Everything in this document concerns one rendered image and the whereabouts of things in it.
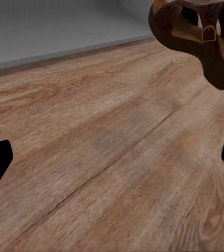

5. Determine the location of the sandal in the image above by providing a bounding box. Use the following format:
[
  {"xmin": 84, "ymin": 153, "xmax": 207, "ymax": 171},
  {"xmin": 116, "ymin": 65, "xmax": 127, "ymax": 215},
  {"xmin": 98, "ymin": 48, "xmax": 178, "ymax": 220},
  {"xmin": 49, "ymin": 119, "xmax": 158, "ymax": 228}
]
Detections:
[{"xmin": 148, "ymin": 0, "xmax": 224, "ymax": 91}]

